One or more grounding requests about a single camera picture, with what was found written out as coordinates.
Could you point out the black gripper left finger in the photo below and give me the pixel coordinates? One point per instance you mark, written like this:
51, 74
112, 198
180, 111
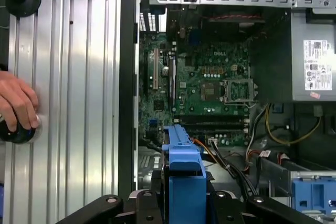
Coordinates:
147, 208

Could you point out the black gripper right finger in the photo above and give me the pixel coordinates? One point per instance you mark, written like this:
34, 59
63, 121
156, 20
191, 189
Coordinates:
228, 208

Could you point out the hard disk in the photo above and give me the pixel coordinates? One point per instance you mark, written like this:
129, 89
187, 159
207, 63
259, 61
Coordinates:
183, 161

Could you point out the grey metal disk bay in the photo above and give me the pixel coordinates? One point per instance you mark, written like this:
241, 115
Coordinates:
278, 174

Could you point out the blue disk carrier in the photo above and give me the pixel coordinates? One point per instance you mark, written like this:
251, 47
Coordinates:
312, 195

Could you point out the person's hand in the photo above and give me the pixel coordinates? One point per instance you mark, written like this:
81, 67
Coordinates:
18, 100

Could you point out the thin metal locking lever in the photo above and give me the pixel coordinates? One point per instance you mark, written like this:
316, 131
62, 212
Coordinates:
255, 94

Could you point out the CPU socket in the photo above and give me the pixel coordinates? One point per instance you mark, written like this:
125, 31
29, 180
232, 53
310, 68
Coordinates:
211, 91

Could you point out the metal socket cover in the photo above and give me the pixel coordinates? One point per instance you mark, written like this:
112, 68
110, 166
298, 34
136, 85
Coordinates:
239, 90

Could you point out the black expansion slot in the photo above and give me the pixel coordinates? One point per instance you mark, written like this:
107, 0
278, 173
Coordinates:
172, 82

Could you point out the black open PC case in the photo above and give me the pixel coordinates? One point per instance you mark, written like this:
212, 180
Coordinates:
128, 77

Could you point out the white expansion slot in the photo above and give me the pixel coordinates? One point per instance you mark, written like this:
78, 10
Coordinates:
157, 69

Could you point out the green motherboard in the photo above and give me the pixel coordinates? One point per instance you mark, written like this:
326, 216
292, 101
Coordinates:
194, 61

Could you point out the grey power supply unit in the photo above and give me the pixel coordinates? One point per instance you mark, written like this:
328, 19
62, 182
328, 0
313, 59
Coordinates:
315, 64

